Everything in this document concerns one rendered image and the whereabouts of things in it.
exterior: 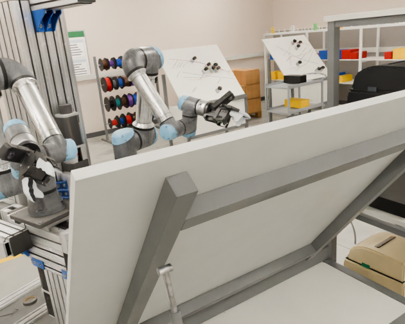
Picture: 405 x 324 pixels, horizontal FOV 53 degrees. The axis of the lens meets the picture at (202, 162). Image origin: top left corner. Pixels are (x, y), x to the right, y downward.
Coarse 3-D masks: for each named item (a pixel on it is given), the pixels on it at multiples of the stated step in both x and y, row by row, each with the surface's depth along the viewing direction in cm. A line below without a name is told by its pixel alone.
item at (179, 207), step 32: (320, 160) 87; (352, 160) 90; (192, 192) 61; (224, 192) 75; (256, 192) 77; (160, 224) 68; (192, 224) 72; (160, 256) 77; (288, 256) 158; (224, 288) 143; (128, 320) 102; (160, 320) 130
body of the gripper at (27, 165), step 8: (24, 144) 119; (32, 144) 120; (32, 152) 114; (40, 152) 123; (24, 160) 115; (32, 160) 112; (48, 160) 118; (24, 168) 113; (32, 168) 113; (32, 176) 115; (40, 176) 116; (48, 176) 118
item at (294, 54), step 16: (272, 48) 739; (288, 48) 759; (304, 48) 781; (288, 64) 735; (304, 64) 756; (320, 64) 777; (272, 96) 760; (304, 96) 735; (320, 96) 763; (272, 112) 770
